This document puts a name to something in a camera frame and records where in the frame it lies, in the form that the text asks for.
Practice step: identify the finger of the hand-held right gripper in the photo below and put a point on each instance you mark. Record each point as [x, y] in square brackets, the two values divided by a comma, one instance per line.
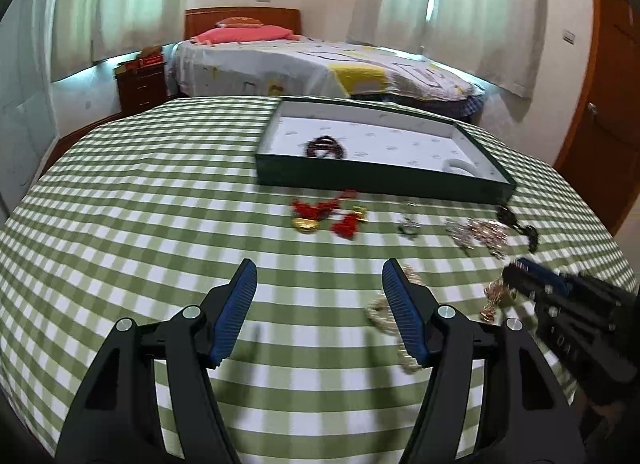
[537, 279]

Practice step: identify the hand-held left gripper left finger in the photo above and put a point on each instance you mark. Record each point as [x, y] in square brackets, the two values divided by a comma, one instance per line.
[232, 314]

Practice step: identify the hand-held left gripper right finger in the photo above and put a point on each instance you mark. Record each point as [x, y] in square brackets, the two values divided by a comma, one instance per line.
[407, 314]

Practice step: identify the gold pearl brooch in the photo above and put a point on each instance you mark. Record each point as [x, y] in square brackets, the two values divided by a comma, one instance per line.
[490, 239]

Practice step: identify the red tassel ornament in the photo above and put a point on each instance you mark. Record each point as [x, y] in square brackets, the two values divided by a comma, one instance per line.
[345, 226]

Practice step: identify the green jewelry box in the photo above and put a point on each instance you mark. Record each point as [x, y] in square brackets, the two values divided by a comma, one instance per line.
[350, 176]

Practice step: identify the white bangle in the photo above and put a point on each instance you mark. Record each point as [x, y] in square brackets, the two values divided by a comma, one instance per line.
[462, 165]

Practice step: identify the green checkered tablecloth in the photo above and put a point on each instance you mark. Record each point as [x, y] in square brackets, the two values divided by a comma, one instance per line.
[150, 204]

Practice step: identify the wooden door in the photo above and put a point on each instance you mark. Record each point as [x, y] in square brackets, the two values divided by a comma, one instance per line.
[610, 94]

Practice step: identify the wooden nightstand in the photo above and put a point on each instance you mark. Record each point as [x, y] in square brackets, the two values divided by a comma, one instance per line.
[142, 91]

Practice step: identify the bed with printed sheet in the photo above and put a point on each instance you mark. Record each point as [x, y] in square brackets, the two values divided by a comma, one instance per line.
[280, 66]

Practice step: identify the red box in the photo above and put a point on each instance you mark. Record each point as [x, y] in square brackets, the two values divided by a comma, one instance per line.
[151, 61]

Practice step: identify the stack of small boxes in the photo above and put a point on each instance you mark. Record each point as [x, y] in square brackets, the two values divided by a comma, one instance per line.
[126, 69]

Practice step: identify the long white curtain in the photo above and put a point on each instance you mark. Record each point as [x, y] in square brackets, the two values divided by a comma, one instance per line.
[500, 14]

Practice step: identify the brown basket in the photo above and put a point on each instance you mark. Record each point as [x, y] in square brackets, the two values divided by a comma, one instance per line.
[151, 51]

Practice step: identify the pink pillow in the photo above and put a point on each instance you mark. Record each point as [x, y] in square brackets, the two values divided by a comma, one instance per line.
[240, 34]

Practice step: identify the orange pillow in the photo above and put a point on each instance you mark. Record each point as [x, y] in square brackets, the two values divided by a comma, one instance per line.
[240, 21]

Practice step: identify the wooden headboard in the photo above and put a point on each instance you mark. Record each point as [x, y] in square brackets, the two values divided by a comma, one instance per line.
[200, 19]

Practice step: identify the wall switch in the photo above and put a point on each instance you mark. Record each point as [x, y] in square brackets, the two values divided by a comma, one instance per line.
[569, 36]

